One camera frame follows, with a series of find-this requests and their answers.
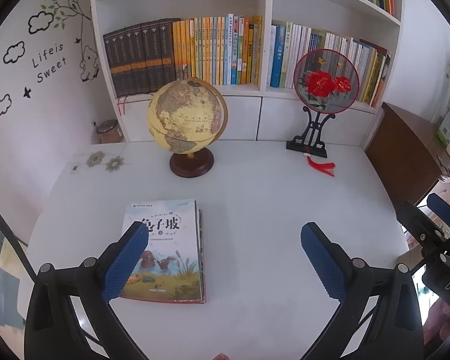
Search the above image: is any brown wooden cabinet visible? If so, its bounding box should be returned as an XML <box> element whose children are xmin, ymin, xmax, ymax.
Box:
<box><xmin>365</xmin><ymin>102</ymin><xmax>450</xmax><ymax>208</ymax></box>

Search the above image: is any red peony embroidered fan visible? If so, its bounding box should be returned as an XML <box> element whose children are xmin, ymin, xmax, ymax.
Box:
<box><xmin>293</xmin><ymin>49</ymin><xmax>360</xmax><ymax>114</ymax></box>

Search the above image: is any small brown bin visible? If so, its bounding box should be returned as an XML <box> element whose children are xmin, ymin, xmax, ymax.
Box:
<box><xmin>94</xmin><ymin>119</ymin><xmax>123</xmax><ymax>144</ymax></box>

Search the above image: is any white bookshelf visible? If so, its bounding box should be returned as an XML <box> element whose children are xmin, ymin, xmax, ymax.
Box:
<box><xmin>91</xmin><ymin>0</ymin><xmax>402</xmax><ymax>146</ymax></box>

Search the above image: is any black book set row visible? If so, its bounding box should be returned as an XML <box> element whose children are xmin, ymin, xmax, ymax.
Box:
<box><xmin>103</xmin><ymin>18</ymin><xmax>178</xmax><ymax>98</ymax></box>

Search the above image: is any white rabbit hill book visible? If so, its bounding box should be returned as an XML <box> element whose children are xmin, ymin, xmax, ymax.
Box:
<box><xmin>121</xmin><ymin>199</ymin><xmax>206</xmax><ymax>304</ymax></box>

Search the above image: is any black carved fan stand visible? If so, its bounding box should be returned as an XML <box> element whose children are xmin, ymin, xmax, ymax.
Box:
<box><xmin>286</xmin><ymin>106</ymin><xmax>336</xmax><ymax>158</ymax></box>

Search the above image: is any right shelf book row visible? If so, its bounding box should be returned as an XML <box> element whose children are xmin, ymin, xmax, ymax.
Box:
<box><xmin>267</xmin><ymin>21</ymin><xmax>391</xmax><ymax>108</ymax></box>

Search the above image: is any orange yellow book row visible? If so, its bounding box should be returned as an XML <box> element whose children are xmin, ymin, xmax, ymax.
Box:
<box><xmin>173</xmin><ymin>14</ymin><xmax>263</xmax><ymax>86</ymax></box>

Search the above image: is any person's right hand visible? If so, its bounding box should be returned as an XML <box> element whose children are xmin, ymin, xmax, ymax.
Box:
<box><xmin>423</xmin><ymin>298</ymin><xmax>450</xmax><ymax>359</ymax></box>

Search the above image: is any antique yellow desk globe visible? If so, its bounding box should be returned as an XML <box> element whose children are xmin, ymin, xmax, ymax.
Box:
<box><xmin>147</xmin><ymin>78</ymin><xmax>228</xmax><ymax>178</ymax></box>

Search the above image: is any red tassel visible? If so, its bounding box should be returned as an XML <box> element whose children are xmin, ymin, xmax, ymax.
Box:
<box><xmin>304</xmin><ymin>154</ymin><xmax>336</xmax><ymax>177</ymax></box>

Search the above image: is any person's left hand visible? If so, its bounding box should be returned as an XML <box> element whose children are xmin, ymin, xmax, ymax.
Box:
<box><xmin>213</xmin><ymin>353</ymin><xmax>230</xmax><ymax>360</ymax></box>

